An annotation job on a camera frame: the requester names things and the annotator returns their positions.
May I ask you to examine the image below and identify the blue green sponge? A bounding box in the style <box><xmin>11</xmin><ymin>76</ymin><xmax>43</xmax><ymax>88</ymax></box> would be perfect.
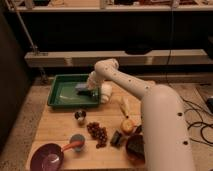
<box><xmin>75</xmin><ymin>83</ymin><xmax>98</xmax><ymax>96</ymax></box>

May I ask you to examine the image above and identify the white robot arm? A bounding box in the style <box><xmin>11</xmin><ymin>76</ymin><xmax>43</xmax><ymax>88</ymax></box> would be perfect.
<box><xmin>87</xmin><ymin>59</ymin><xmax>196</xmax><ymax>171</ymax></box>

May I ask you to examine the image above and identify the green plastic tray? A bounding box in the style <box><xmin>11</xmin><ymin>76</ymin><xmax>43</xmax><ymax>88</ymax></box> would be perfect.
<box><xmin>47</xmin><ymin>74</ymin><xmax>100</xmax><ymax>108</ymax></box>

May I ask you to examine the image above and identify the small metal cup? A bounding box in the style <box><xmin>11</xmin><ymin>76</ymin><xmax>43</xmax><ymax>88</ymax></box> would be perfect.
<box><xmin>75</xmin><ymin>110</ymin><xmax>86</xmax><ymax>125</ymax></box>

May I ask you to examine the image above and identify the brown grape bunch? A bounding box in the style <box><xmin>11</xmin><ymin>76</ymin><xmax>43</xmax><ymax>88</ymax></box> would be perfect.
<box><xmin>87</xmin><ymin>122</ymin><xmax>108</xmax><ymax>148</ymax></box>

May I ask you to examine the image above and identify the yellow toy fruit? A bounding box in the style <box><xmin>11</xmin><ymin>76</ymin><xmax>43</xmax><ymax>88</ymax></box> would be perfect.
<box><xmin>121</xmin><ymin>119</ymin><xmax>134</xmax><ymax>134</ymax></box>

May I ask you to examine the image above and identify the wooden table board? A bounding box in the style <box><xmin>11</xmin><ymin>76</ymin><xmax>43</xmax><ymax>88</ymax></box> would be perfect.
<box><xmin>30</xmin><ymin>84</ymin><xmax>148</xmax><ymax>171</ymax></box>

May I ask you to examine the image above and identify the small dark green block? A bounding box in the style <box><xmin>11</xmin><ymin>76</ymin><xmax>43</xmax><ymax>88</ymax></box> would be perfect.
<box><xmin>110</xmin><ymin>131</ymin><xmax>123</xmax><ymax>147</ymax></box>

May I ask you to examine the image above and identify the dark brown bowl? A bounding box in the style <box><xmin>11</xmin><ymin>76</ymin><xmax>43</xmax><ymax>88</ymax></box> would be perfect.
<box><xmin>125</xmin><ymin>135</ymin><xmax>145</xmax><ymax>165</ymax></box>

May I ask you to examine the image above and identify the purple bowl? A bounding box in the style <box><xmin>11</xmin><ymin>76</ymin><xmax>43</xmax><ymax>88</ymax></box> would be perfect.
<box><xmin>30</xmin><ymin>143</ymin><xmax>64</xmax><ymax>171</ymax></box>

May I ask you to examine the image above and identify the white shelf beam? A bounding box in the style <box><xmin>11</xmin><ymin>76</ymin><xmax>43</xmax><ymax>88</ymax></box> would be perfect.
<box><xmin>25</xmin><ymin>49</ymin><xmax>213</xmax><ymax>68</ymax></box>

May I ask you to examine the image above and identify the teal cup orange handle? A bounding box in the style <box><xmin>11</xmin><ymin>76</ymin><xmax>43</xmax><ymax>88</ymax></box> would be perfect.
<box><xmin>62</xmin><ymin>134</ymin><xmax>85</xmax><ymax>152</ymax></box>

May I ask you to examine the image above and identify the black cable on floor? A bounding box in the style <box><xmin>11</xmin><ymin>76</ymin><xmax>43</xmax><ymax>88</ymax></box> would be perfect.
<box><xmin>165</xmin><ymin>6</ymin><xmax>213</xmax><ymax>148</ymax></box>

